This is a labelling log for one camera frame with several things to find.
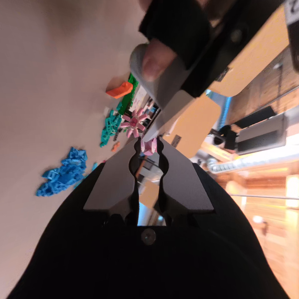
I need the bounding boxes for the thin silver air duct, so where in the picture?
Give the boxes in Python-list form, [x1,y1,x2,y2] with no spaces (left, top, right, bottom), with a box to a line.
[218,94,233,132]

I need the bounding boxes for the orange brick separator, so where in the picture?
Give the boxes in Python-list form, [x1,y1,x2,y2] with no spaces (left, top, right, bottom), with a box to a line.
[106,81,134,99]

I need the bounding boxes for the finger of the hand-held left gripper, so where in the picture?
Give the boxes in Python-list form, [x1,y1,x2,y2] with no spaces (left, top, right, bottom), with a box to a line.
[142,90,195,142]

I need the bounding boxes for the pile of cyan lego pieces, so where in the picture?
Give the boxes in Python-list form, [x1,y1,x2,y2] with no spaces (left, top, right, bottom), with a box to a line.
[73,162,98,189]

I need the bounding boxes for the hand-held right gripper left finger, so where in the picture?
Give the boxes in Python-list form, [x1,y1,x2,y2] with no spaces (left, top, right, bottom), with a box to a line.
[83,137,140,226]

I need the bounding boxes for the ceiling air vent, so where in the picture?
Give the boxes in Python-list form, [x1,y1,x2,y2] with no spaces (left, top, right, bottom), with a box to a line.
[235,114,295,155]

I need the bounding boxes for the pink lego flower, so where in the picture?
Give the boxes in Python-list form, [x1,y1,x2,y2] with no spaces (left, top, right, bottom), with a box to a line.
[120,107,149,139]

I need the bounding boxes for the small pink lego assembly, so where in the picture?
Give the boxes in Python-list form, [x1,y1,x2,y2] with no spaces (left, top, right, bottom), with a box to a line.
[140,137,158,156]

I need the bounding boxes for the pile of blue lego pieces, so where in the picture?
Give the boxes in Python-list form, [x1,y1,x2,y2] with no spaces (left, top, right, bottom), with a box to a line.
[35,147,88,197]

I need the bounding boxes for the person's left hand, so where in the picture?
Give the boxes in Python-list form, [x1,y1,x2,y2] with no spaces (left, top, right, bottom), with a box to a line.
[142,38,177,82]

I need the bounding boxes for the pile of teal lego pieces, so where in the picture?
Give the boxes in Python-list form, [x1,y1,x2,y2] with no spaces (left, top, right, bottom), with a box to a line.
[100,109,122,148]

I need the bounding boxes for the plywood chair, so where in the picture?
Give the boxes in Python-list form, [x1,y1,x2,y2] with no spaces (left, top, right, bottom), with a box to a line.
[163,94,221,160]
[207,4,290,98]
[139,180,161,209]

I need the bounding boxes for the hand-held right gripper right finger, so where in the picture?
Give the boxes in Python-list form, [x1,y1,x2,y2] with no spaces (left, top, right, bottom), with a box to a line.
[157,137,214,226]

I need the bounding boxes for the large silver air duct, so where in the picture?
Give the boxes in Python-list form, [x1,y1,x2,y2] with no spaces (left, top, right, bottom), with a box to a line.
[206,150,299,175]

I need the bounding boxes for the green lego plant build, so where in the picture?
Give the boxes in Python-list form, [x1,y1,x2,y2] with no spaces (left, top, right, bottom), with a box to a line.
[116,73,140,115]

